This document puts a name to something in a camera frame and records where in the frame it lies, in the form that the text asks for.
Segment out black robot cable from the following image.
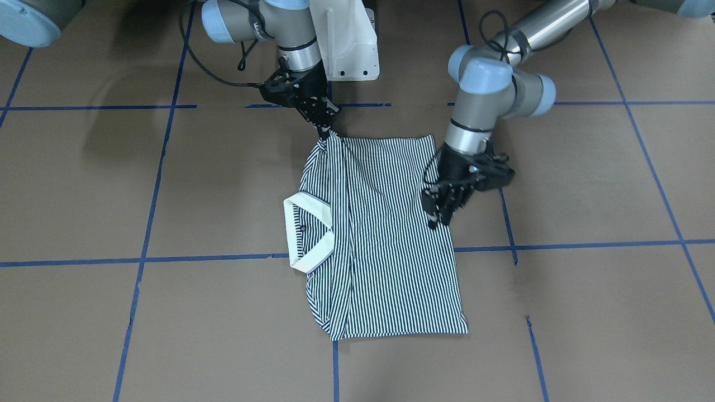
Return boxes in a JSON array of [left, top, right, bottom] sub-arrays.
[[179, 0, 269, 89]]

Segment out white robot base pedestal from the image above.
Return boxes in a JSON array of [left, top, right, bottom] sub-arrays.
[[309, 1, 380, 82]]

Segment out navy white striped polo shirt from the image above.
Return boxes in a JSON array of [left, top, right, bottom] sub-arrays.
[[283, 131, 468, 341]]

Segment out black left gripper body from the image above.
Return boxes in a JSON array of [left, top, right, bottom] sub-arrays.
[[422, 142, 515, 208]]

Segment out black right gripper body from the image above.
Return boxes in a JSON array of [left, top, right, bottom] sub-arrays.
[[260, 59, 340, 129]]

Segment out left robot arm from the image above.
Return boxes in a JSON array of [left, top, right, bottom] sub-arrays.
[[421, 1, 614, 229]]

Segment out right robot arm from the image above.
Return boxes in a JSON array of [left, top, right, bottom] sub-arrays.
[[1, 1, 341, 139]]

